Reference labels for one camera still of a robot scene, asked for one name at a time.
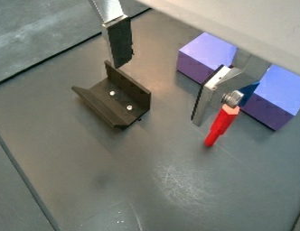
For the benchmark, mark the red hexagonal peg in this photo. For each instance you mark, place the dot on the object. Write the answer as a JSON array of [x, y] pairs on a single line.
[[222, 124]]

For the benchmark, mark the blue hexagonal peg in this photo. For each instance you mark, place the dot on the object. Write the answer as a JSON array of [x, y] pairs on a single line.
[[248, 92]]

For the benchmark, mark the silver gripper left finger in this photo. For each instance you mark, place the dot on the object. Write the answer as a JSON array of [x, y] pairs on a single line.
[[116, 30]]

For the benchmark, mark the purple board block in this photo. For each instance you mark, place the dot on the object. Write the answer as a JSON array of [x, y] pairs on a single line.
[[275, 103]]

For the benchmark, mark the black angled bracket holder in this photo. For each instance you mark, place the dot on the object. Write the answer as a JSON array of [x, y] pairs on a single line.
[[119, 98]]

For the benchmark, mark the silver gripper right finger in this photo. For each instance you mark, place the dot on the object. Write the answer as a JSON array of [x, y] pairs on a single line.
[[220, 89]]

